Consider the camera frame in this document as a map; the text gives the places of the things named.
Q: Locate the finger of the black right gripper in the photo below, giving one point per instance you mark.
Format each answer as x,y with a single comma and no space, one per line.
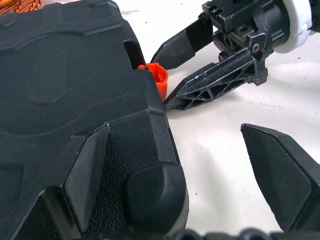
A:
182,47
220,77

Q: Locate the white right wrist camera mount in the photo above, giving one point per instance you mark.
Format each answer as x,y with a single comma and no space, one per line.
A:
297,25

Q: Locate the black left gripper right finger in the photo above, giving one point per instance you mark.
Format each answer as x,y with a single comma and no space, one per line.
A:
282,170

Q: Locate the black plastic tool case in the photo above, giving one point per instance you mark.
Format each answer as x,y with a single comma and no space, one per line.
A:
75,87

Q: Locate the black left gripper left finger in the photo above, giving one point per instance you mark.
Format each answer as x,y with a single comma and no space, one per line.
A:
80,175

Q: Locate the orange case latch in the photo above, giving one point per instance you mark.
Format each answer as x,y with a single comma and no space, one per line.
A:
160,73

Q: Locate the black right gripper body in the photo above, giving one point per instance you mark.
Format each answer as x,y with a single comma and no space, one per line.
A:
232,22

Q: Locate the orange wicker basket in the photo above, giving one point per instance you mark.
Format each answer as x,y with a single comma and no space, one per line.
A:
20,5

